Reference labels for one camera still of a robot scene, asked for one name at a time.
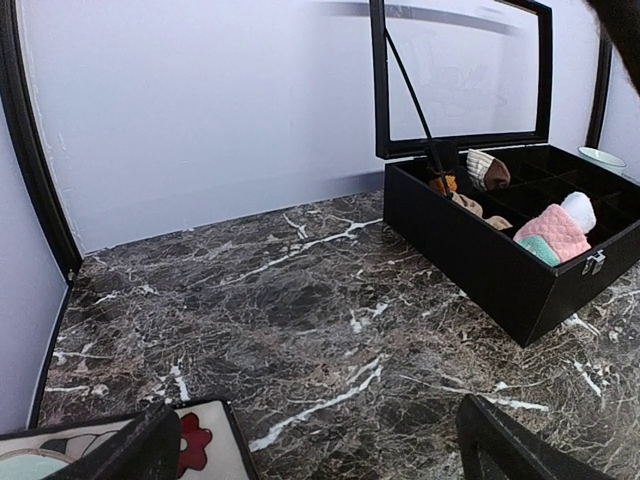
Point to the glass-panel black box lid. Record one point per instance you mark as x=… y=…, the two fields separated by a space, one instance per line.
x=476 y=73

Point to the black compartment storage box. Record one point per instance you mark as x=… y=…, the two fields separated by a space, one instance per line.
x=522 y=294

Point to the black right corner post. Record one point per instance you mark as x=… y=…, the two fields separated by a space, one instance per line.
x=601 y=90

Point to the black left corner post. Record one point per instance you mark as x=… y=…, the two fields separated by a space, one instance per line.
x=28 y=148

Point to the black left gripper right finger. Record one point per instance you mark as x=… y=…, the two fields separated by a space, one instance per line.
x=495 y=446

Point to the beige and brown sock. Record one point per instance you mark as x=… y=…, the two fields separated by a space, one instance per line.
x=486 y=171

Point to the black corner post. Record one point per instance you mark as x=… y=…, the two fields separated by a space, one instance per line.
x=28 y=148
x=601 y=90

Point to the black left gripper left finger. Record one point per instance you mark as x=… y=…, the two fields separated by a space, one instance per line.
x=148 y=447

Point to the beige rolled sock in box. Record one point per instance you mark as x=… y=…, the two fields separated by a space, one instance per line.
x=472 y=206

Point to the floral square ceramic plate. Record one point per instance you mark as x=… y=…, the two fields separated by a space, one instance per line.
x=212 y=445

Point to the pink patterned sock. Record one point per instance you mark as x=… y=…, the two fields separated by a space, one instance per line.
x=559 y=233

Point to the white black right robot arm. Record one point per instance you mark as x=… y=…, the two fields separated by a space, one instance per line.
x=621 y=20

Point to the pale green ceramic bowl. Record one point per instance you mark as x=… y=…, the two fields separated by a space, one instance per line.
x=29 y=464

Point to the orange black item in box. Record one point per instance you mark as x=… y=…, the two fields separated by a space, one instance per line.
x=443 y=161

